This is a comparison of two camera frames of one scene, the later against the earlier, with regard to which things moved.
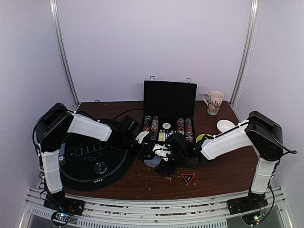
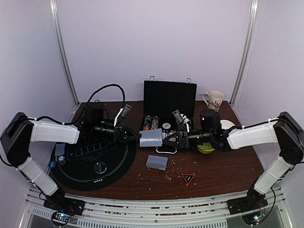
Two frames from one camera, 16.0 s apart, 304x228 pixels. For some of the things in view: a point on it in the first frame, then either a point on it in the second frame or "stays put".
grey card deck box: [153, 162] stays put
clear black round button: [100, 167] stays put
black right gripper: [165, 165] → [183, 139]
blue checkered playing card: [61, 150] stays put
